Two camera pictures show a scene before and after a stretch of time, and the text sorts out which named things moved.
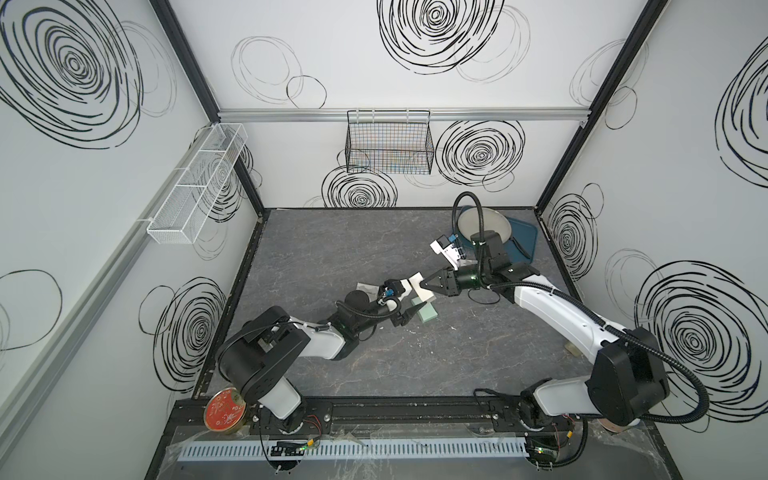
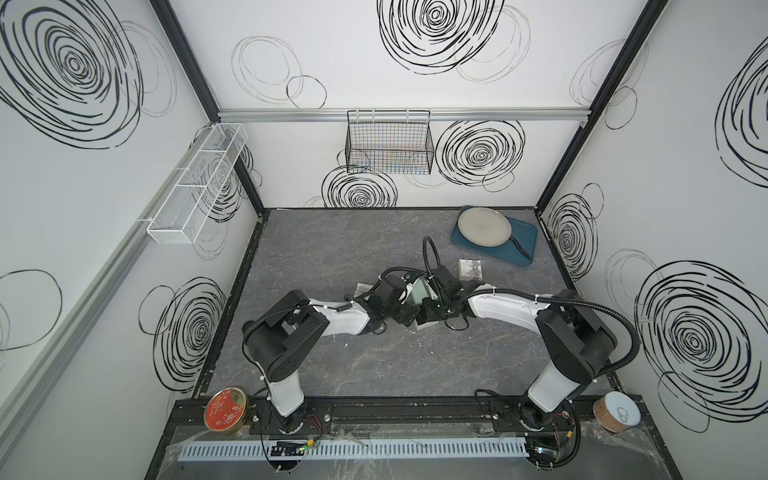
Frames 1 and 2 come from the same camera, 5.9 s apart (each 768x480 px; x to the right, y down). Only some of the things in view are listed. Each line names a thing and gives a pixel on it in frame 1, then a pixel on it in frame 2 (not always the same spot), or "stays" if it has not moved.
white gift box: x=372 y=291 stays
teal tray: x=522 y=239 stays
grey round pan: x=469 y=223 stays
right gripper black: x=450 y=287 to x=427 y=316
